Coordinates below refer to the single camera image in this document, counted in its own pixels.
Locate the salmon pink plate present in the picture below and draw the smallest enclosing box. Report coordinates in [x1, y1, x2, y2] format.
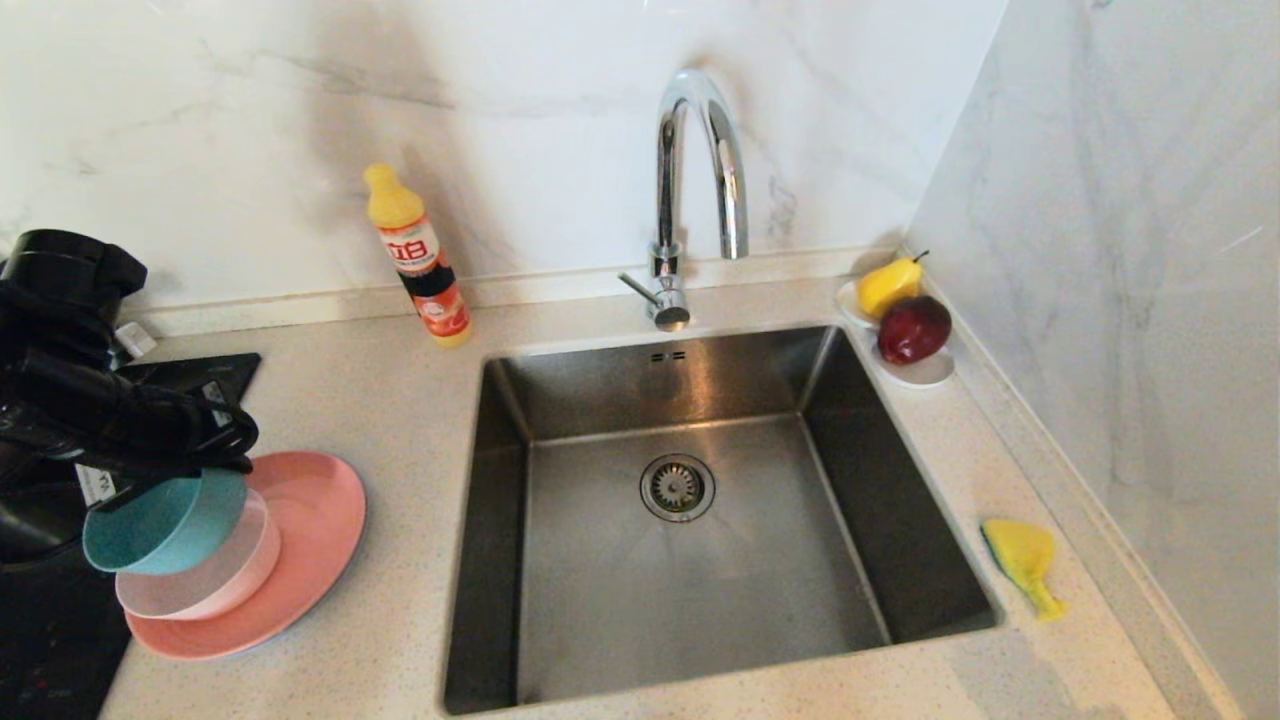
[123, 450, 367, 661]

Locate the small white dish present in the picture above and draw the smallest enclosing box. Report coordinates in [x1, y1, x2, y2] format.
[872, 338, 957, 389]
[836, 278, 883, 329]

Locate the black frying pan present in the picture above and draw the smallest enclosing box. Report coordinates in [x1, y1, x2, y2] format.
[0, 480, 91, 566]

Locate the light pink bowl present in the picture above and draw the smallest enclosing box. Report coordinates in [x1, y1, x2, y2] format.
[115, 490, 283, 621]

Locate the yellow pear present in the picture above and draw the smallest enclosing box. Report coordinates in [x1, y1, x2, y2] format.
[858, 250, 930, 320]

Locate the stainless steel sink basin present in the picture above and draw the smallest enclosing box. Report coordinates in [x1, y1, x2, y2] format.
[443, 323, 1003, 716]

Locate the round metal drain strainer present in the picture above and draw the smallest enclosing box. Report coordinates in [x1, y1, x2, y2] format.
[640, 453, 716, 523]

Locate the dark red apple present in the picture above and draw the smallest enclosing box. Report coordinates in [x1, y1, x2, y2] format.
[877, 294, 954, 365]

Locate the chrome gooseneck faucet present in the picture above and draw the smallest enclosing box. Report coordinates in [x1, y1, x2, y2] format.
[616, 68, 750, 332]

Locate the yellow sponge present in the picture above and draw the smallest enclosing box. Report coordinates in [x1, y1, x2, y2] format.
[980, 518, 1069, 622]

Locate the teal bowl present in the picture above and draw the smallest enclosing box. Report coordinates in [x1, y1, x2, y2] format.
[82, 468, 249, 575]

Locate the black induction cooktop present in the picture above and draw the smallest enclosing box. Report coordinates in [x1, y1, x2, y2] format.
[0, 352, 263, 720]

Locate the yellow-capped orange dish soap bottle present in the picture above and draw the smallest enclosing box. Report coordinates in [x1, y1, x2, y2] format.
[364, 163, 473, 347]

